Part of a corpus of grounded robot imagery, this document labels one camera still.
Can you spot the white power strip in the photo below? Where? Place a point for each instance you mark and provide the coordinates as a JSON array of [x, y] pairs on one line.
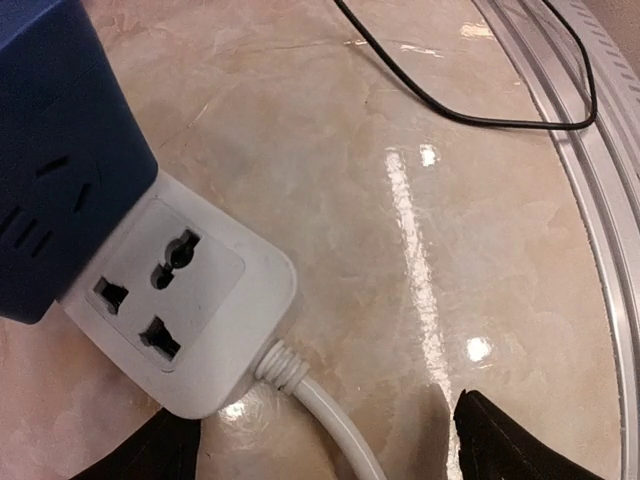
[[191, 305]]

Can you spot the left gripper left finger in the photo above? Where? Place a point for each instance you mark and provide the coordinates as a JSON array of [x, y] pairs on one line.
[[165, 447]]

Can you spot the dark blue cube socket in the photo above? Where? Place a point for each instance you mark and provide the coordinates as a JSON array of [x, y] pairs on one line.
[[73, 159]]

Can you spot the aluminium front rail frame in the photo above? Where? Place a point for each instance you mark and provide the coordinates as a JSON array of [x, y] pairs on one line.
[[602, 162]]

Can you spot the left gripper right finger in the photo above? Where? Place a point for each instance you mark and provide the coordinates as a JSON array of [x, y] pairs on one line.
[[494, 446]]

